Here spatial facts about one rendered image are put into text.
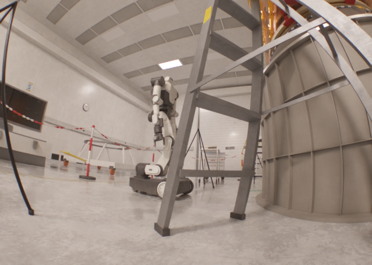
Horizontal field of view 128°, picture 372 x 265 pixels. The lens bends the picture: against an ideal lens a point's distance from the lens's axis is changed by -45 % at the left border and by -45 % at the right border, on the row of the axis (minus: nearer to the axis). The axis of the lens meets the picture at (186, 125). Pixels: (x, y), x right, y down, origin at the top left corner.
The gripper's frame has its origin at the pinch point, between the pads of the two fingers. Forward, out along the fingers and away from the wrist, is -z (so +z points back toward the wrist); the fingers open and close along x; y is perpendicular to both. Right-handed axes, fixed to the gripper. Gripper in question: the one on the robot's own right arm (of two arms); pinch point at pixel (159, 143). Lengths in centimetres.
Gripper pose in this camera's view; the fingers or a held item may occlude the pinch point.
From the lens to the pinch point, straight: 175.3
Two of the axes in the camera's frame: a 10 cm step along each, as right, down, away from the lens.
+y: 3.6, 2.6, 9.0
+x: 9.2, -2.4, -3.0
